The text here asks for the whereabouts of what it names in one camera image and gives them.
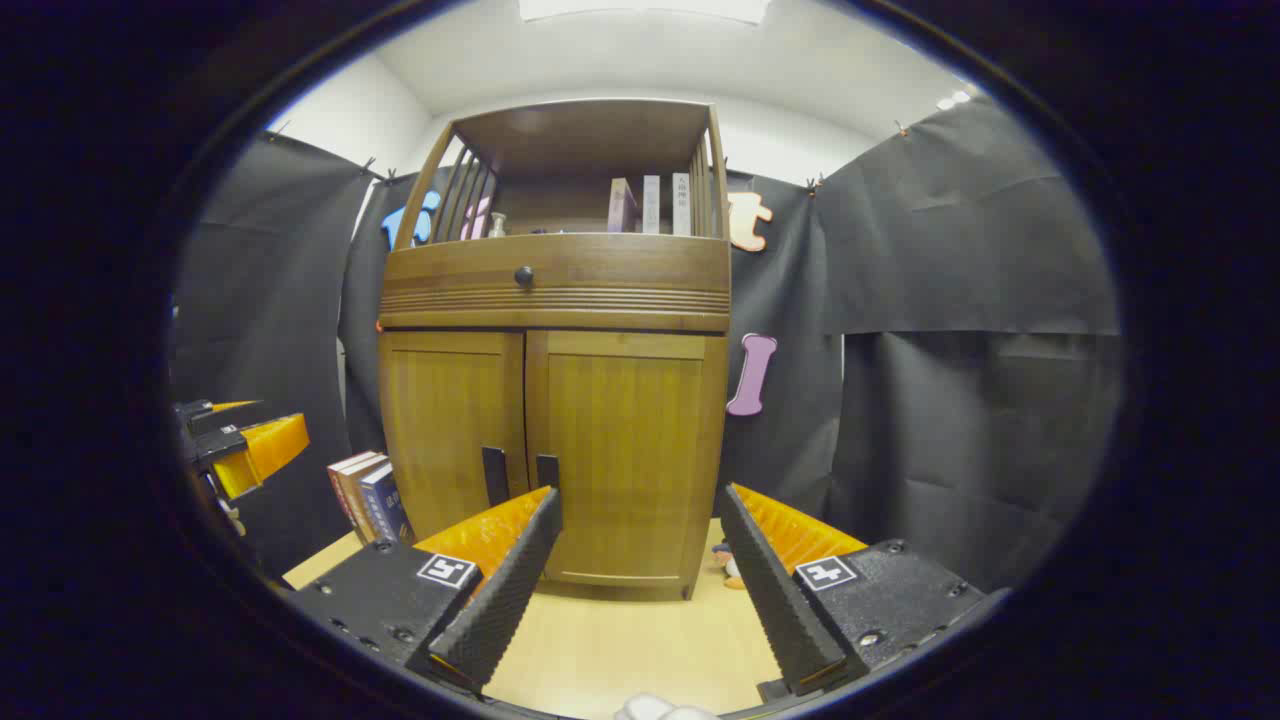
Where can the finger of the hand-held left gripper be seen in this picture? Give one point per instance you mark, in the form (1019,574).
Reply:
(215,412)
(265,445)

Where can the round black drawer knob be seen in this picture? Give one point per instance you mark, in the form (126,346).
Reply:
(524,275)

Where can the pale lavender book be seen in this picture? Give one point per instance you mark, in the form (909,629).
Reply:
(651,205)

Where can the small pump bottle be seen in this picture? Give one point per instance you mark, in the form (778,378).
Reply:
(497,226)

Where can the brown spine book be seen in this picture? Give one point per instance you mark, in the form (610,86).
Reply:
(358,495)

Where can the wooden double-door shoe cabinet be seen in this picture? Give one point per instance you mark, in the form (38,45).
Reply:
(590,140)

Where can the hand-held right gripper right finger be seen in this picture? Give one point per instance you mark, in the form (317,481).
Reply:
(780,600)

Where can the white book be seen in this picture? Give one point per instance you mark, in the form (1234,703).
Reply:
(682,205)

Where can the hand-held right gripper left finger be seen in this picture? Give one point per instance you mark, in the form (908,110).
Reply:
(500,600)

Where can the large ceiling light panel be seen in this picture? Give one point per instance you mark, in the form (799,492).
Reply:
(640,8)

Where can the blue spine book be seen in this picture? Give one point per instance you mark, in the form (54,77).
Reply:
(385,505)

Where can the red spine book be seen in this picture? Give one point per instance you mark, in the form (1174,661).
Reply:
(342,480)

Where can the wooden cabinet drawer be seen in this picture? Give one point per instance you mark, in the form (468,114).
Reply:
(620,270)

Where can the small toy figure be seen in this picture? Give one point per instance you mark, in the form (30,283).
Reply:
(727,567)

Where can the small ceiling light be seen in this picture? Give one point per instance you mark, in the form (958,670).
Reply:
(955,100)

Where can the wooden cabinet door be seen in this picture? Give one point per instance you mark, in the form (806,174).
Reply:
(440,420)
(630,430)

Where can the black backdrop cloth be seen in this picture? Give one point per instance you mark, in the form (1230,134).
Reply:
(950,300)

